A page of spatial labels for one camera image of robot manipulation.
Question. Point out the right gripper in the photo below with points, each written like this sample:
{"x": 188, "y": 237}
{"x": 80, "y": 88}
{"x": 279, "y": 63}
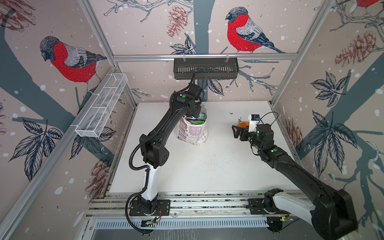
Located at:
{"x": 245, "y": 133}

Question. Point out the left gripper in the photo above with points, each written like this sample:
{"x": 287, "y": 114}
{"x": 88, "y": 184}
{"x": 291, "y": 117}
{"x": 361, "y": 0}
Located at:
{"x": 198, "y": 109}

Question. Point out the orange chips packet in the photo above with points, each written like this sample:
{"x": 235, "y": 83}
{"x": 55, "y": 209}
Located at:
{"x": 243, "y": 124}

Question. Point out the white printed paper bag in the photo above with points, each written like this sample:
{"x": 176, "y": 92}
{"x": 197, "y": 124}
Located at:
{"x": 192, "y": 134}

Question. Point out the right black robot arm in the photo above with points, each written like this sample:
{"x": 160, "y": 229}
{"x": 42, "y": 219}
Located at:
{"x": 330, "y": 212}

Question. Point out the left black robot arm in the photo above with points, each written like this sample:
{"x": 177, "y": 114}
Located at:
{"x": 185, "y": 102}

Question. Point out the teal red candy packet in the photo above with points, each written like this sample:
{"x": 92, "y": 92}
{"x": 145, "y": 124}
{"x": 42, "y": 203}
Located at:
{"x": 202, "y": 116}

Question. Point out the green Lays chips packet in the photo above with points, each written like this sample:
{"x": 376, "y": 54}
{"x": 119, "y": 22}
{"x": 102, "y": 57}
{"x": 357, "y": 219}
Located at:
{"x": 196, "y": 122}

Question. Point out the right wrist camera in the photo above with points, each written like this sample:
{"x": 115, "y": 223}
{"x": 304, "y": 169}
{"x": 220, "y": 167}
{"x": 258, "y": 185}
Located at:
{"x": 254, "y": 119}

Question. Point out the black hanging wire basket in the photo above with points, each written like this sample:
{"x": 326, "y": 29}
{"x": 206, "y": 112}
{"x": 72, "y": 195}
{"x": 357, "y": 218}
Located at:
{"x": 206, "y": 68}

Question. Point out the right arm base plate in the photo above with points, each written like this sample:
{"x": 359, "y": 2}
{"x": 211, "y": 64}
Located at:
{"x": 257, "y": 206}

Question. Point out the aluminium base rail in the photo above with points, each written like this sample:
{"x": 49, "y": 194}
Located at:
{"x": 184, "y": 205}

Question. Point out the horizontal aluminium frame bar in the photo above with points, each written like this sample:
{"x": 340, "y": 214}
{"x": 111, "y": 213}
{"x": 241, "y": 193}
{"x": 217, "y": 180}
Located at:
{"x": 159, "y": 58}

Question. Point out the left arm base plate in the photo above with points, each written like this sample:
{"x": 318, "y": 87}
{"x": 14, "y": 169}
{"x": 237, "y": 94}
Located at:
{"x": 141, "y": 208}

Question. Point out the white mesh wall shelf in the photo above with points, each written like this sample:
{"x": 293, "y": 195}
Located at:
{"x": 100, "y": 110}

